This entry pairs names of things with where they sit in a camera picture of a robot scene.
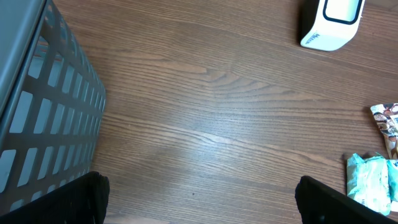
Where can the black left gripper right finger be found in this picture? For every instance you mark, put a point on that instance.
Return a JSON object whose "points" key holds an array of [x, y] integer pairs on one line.
{"points": [[320, 204]]}

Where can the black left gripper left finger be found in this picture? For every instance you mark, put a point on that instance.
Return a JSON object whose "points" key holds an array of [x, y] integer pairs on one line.
{"points": [[83, 200]]}

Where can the teal snack packet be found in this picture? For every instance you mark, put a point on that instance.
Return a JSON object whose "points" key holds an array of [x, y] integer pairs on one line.
{"points": [[368, 182]]}

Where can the beige brown snack bag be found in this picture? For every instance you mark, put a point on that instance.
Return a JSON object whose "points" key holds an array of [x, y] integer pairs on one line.
{"points": [[385, 116]]}

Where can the teal white small packet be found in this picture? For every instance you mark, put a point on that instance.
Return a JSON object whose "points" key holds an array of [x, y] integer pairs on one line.
{"points": [[393, 175]]}

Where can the white barcode scanner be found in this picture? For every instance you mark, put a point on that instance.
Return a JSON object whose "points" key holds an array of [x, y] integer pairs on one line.
{"points": [[327, 25]]}

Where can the grey plastic mesh basket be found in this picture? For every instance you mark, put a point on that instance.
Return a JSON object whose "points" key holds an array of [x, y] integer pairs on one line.
{"points": [[52, 103]]}

